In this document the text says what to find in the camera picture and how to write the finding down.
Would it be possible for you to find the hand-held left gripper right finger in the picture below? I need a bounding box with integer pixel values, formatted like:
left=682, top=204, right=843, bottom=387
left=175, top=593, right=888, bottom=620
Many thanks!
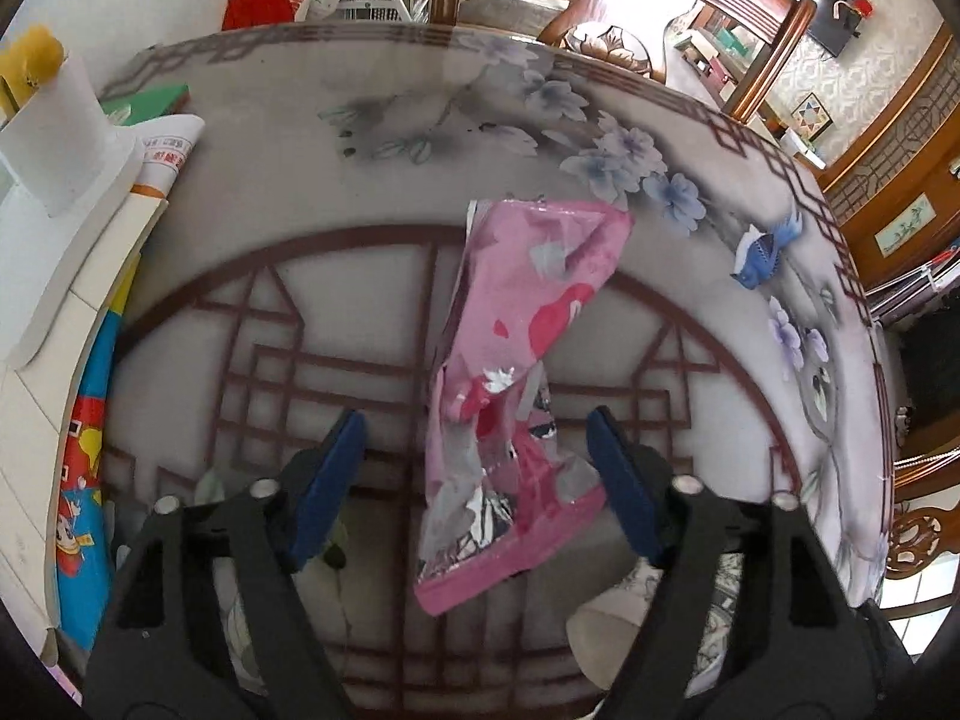
left=586, top=406, right=880, bottom=720

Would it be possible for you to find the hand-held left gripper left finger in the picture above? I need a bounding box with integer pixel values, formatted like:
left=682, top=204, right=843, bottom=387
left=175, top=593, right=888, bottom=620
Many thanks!
left=81, top=409, right=368, bottom=720

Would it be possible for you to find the pink foil wrapper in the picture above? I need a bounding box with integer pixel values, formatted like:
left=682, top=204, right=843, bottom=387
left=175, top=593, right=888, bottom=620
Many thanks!
left=415, top=197, right=635, bottom=618

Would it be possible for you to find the crumpled printed paper cup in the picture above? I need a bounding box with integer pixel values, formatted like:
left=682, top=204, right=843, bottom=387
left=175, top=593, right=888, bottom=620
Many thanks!
left=566, top=555, right=751, bottom=691

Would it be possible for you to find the colourful cartoon box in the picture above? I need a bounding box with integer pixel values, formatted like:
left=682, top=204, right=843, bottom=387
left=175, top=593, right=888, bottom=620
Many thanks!
left=56, top=307, right=125, bottom=653

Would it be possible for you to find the carved wooden dining chair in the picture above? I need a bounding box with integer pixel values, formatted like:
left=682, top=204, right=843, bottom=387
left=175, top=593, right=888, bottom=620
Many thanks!
left=874, top=405, right=960, bottom=616

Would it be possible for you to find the framed star picture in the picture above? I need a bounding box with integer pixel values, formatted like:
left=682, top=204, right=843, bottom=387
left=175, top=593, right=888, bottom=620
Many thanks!
left=787, top=92, right=833, bottom=142

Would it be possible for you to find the white foam stand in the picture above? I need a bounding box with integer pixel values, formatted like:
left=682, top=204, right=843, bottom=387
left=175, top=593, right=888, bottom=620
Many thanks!
left=0, top=56, right=147, bottom=372

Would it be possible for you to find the green book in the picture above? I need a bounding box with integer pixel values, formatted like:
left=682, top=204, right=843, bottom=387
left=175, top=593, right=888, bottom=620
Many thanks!
left=97, top=82, right=192, bottom=127

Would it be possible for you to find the wooden television cabinet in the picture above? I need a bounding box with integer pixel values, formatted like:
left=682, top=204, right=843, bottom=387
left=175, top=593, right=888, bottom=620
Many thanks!
left=671, top=4, right=830, bottom=166

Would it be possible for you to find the red bag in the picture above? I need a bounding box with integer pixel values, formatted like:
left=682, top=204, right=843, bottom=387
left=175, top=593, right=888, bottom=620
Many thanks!
left=223, top=0, right=297, bottom=32

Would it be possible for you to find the yellow sponge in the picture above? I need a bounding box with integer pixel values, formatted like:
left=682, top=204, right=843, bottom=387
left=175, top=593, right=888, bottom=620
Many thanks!
left=0, top=25, right=65, bottom=102

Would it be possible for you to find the bamboo painted wall panel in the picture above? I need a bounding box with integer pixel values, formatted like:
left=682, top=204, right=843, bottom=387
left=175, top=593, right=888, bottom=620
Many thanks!
left=874, top=193, right=938, bottom=254

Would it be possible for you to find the wall-mounted television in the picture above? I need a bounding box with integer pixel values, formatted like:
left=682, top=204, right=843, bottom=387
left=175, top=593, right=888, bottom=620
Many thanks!
left=796, top=0, right=860, bottom=57

